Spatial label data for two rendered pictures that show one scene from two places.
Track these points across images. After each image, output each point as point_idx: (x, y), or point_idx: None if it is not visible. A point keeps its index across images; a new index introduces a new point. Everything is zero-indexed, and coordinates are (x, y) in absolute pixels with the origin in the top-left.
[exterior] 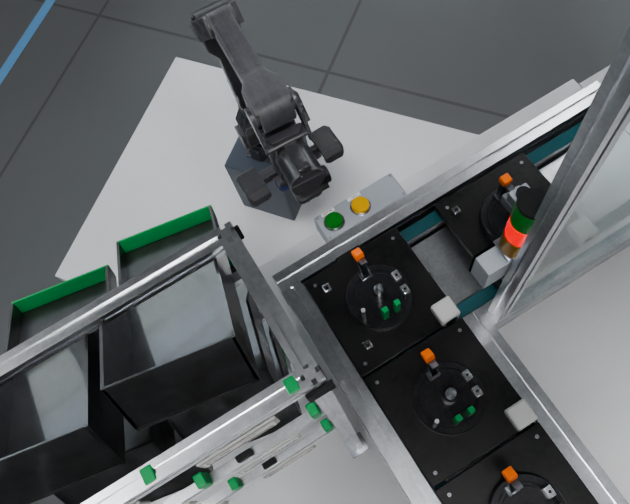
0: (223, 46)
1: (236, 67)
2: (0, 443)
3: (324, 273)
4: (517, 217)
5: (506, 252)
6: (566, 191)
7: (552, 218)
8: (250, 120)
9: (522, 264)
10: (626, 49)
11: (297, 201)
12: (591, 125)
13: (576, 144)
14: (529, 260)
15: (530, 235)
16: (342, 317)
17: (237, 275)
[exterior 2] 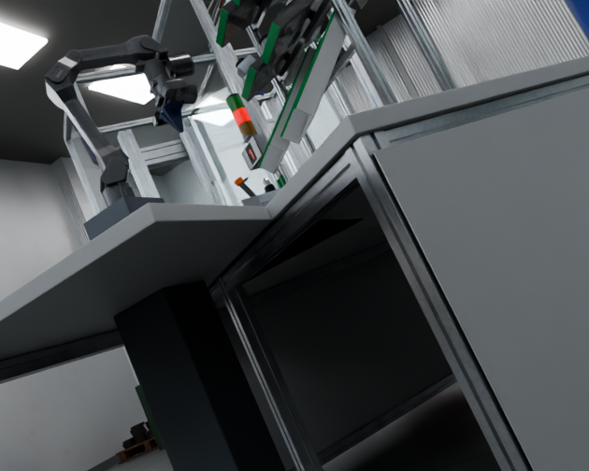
0: (96, 48)
1: (114, 45)
2: None
3: None
4: (237, 98)
5: (253, 130)
6: (230, 63)
7: (239, 81)
8: (149, 38)
9: (260, 130)
10: (198, 5)
11: (194, 92)
12: (212, 32)
13: (216, 43)
14: (258, 121)
15: (246, 106)
16: None
17: None
